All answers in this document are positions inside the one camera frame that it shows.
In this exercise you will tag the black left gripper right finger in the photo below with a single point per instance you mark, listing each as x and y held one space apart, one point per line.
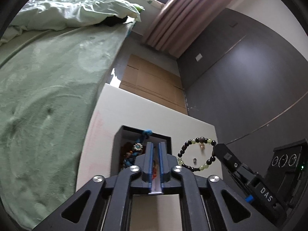
207 203

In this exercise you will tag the black cloth on bed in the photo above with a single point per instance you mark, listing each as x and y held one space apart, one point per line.
112 21

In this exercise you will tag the flattened cardboard sheet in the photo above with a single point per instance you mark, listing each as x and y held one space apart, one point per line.
154 83

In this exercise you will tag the white wall switch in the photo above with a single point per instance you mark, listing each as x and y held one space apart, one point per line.
198 57

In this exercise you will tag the light green duvet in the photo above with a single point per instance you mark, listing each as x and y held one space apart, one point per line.
60 14

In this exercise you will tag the pink curtain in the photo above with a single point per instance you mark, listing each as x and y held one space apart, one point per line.
180 22

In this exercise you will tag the green bed sheet mattress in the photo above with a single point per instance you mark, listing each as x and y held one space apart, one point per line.
50 83

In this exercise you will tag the dark grey wardrobe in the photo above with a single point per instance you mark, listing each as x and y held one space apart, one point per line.
250 83

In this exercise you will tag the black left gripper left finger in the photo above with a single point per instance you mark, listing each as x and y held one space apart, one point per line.
104 203

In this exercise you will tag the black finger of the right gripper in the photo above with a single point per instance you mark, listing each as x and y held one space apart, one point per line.
226 157

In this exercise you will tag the black jewelry box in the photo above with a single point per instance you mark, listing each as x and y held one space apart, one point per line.
142 148

